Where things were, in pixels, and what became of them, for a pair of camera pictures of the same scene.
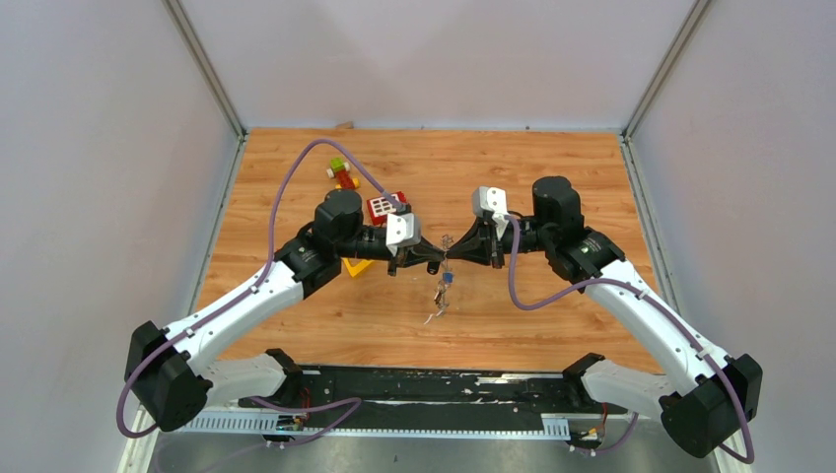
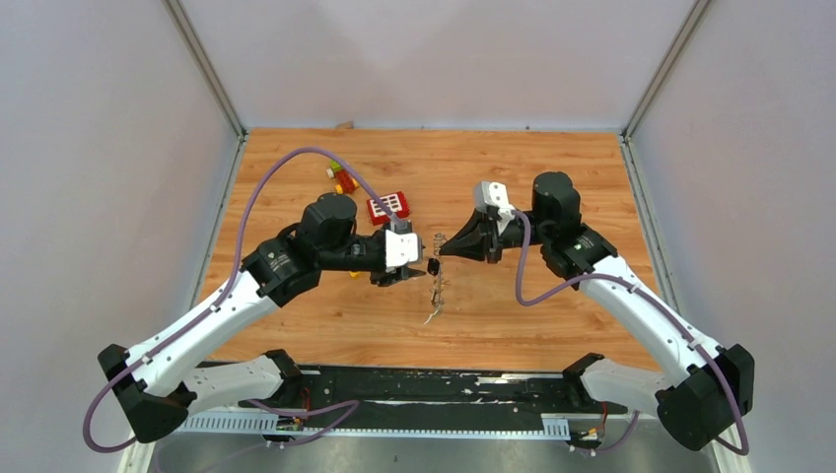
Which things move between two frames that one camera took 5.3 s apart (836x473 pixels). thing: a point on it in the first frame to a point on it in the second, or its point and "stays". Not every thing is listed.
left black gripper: x=410 y=255 to x=392 y=274
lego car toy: x=339 y=170 stays
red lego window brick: x=379 y=207 stays
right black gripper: x=480 y=245 stays
